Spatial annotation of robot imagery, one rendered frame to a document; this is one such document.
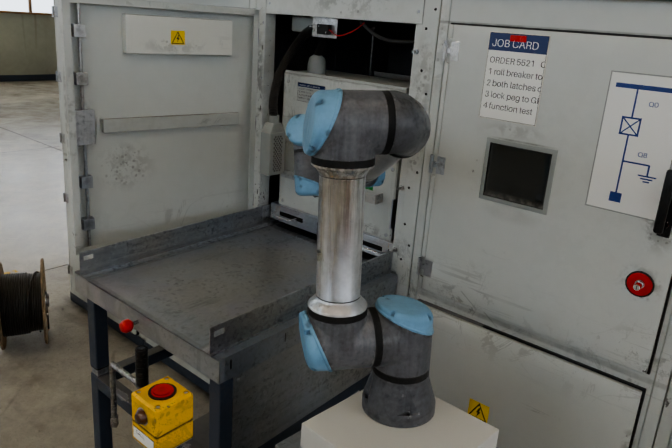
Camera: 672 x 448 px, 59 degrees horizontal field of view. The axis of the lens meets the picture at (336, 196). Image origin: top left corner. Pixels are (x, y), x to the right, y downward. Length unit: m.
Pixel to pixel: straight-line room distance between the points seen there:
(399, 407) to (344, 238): 0.36
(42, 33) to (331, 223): 12.52
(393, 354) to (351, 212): 0.29
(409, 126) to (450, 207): 0.62
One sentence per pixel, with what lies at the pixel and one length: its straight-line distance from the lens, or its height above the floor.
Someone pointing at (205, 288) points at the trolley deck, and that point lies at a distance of 1.67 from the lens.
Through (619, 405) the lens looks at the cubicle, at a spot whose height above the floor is 0.74.
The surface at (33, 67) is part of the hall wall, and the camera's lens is 13.39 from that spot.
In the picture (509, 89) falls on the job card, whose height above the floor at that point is 1.43.
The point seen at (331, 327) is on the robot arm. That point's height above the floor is 1.02.
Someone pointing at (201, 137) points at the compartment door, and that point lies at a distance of 2.03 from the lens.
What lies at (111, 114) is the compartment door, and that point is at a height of 1.25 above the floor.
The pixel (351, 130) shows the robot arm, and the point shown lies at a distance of 1.02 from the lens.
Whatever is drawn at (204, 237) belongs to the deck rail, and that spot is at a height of 0.86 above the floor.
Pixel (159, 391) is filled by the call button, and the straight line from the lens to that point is 1.17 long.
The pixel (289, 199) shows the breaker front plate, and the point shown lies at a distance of 2.09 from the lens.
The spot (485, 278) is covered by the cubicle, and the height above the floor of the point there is 0.94.
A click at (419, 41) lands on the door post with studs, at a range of 1.67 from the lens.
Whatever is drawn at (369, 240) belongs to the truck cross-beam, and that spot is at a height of 0.91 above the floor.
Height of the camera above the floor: 1.56
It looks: 16 degrees down
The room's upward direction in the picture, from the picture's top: 4 degrees clockwise
